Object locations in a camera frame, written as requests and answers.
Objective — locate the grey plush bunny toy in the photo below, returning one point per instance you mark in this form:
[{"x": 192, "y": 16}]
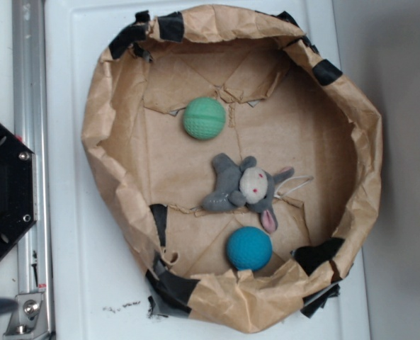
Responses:
[{"x": 246, "y": 185}]

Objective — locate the brown paper bag tray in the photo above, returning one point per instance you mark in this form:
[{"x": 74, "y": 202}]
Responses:
[{"x": 286, "y": 106}]

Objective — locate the blue dimpled foam ball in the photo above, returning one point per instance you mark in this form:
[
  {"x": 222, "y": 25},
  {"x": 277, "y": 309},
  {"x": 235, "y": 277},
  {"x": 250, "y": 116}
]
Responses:
[{"x": 249, "y": 248}]

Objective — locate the green dimpled foam ball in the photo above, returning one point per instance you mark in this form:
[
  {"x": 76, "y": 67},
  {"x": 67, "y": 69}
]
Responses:
[{"x": 204, "y": 118}]

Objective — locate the metal corner bracket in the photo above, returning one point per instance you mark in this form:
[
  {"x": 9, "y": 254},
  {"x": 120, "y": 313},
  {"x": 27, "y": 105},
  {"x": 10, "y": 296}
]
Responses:
[{"x": 29, "y": 320}]

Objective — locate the aluminium extrusion rail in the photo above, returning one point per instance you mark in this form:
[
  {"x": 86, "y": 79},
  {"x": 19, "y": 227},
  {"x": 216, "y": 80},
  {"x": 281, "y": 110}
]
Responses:
[{"x": 34, "y": 250}]

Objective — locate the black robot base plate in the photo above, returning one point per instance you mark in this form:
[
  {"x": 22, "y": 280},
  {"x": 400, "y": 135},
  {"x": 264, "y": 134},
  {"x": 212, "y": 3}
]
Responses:
[{"x": 17, "y": 203}]

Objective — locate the white plastic tray board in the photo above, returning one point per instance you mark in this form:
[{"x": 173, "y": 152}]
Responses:
[{"x": 100, "y": 293}]

